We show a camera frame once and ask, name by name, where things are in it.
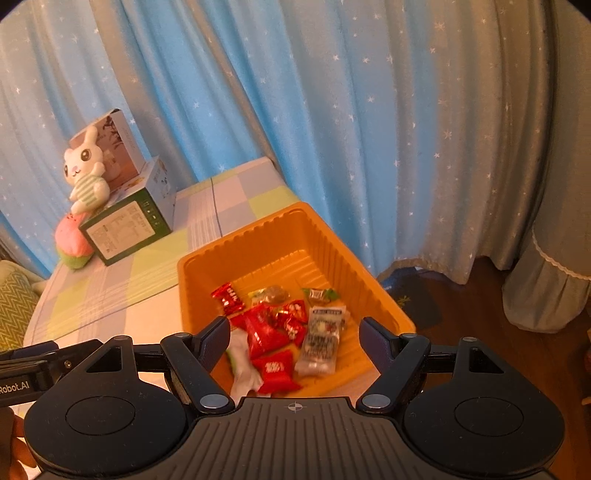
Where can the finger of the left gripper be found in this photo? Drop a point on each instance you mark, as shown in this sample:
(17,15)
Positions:
(63,360)
(29,351)

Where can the white bunny plush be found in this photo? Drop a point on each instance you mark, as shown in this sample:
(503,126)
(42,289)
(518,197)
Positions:
(84,169)

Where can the green zigzag cushion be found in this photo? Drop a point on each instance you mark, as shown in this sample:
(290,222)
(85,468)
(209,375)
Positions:
(17,305)

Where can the red foil packet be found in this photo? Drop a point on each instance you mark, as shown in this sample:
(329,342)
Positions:
(277,372)

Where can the red patterned candy wrapper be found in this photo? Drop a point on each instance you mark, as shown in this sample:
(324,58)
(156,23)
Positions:
(291,311)

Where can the plaid tablecloth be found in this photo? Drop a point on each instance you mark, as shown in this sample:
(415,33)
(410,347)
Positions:
(138,295)

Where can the light green sofa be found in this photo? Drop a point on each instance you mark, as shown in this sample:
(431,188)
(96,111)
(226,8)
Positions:
(8,269)

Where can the small red candy packet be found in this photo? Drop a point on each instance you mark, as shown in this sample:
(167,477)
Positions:
(296,331)

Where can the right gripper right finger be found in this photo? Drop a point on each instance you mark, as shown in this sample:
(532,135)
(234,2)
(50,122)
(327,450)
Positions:
(399,360)

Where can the green brown candy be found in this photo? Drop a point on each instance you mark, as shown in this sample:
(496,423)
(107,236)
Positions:
(320,296)

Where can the yellow green candy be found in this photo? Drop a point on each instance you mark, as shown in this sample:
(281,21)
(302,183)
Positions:
(273,295)

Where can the large red snack packet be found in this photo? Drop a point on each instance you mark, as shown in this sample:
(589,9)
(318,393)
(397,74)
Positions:
(263,338)

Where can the clear dark snack packet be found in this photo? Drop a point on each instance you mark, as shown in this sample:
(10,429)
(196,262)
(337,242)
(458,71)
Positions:
(319,351)

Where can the blue star curtain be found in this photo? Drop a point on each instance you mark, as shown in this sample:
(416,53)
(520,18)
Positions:
(423,132)

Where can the green white snack bag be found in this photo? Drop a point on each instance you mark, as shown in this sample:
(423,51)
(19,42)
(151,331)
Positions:
(246,379)

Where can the green white carton box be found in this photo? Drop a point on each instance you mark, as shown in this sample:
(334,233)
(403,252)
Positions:
(138,213)

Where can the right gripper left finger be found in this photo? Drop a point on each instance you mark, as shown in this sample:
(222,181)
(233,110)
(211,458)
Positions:
(190,359)

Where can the orange plastic tray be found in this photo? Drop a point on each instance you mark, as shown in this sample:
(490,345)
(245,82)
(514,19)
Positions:
(294,249)

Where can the grey lace cloth cover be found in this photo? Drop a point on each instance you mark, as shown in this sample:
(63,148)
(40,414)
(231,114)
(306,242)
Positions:
(541,294)

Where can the pink green plush toy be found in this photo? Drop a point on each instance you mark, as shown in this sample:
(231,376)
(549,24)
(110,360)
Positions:
(73,249)

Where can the person left hand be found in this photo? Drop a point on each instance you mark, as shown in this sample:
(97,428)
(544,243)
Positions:
(15,454)

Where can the brown picture box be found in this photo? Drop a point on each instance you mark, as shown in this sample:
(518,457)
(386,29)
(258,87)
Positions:
(121,155)

